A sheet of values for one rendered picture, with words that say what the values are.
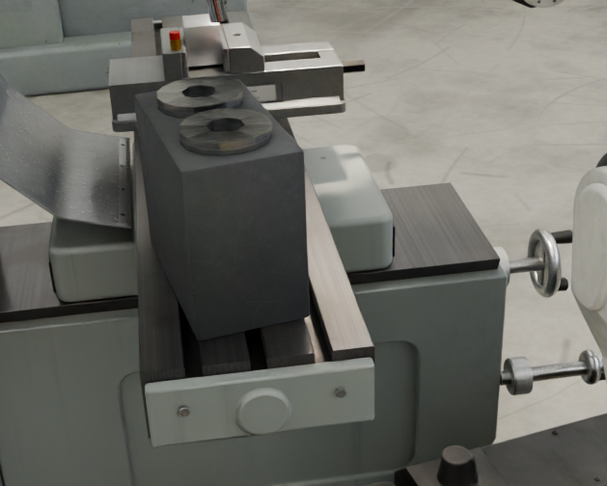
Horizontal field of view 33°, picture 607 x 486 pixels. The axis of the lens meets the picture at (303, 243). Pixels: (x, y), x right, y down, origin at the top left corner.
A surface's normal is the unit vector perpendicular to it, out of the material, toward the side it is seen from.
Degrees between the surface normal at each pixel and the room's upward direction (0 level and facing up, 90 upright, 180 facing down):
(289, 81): 90
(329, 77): 90
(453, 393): 90
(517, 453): 0
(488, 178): 0
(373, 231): 90
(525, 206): 0
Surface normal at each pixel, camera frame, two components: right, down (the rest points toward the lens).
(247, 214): 0.33, 0.44
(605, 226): -0.94, 0.19
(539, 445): -0.04, -0.88
